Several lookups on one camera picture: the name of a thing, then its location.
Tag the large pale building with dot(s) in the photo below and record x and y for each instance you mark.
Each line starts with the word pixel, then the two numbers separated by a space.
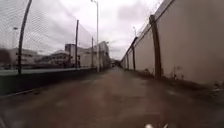
pixel 87 55

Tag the pale street lamp pole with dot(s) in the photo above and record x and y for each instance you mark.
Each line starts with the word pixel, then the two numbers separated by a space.
pixel 97 40

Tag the brown dirt road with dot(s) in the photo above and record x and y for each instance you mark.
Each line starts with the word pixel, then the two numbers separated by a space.
pixel 113 96

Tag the low grey building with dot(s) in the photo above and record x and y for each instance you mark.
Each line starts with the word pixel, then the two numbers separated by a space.
pixel 56 58

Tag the robot's own part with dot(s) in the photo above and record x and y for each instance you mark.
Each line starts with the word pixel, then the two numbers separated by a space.
pixel 148 126
pixel 165 126

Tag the long pale wall, brown posts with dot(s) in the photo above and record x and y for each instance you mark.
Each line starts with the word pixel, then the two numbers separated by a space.
pixel 190 43

